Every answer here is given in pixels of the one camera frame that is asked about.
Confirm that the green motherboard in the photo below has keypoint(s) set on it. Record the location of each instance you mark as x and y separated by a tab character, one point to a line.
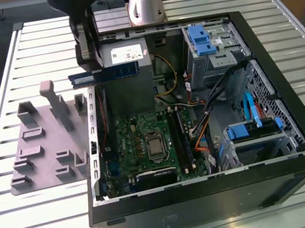
128	153

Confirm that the black graphics card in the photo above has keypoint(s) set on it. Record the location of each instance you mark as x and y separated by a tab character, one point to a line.
157	177

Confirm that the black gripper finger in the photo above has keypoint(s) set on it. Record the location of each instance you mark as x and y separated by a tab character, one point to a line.
94	41

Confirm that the blue RAM stick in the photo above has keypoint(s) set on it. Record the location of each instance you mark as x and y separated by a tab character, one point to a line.
116	73

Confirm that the grey parts rack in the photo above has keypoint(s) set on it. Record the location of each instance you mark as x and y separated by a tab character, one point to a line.
45	140

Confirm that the blue plastic drive latch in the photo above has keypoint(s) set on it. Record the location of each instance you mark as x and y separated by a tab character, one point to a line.
200	41

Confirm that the silver CPU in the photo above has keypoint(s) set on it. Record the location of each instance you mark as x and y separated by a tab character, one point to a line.
155	147

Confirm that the hard disk in blue carrier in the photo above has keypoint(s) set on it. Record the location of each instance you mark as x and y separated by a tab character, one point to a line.
240	131

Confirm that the silver bracket with camera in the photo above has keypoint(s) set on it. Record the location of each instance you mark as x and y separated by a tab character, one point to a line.
85	55

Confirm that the grey power supply unit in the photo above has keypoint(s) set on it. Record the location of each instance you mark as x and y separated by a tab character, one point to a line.
126	95

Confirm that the black RAM slot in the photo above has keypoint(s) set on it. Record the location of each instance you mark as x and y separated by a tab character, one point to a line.
177	145

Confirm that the black PC case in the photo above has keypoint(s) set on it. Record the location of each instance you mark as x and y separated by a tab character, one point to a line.
214	206

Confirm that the CPU socket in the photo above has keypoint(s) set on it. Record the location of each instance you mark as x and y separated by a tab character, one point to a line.
153	133

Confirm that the metal disk bay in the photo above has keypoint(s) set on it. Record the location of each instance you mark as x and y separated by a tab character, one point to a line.
220	61
262	140

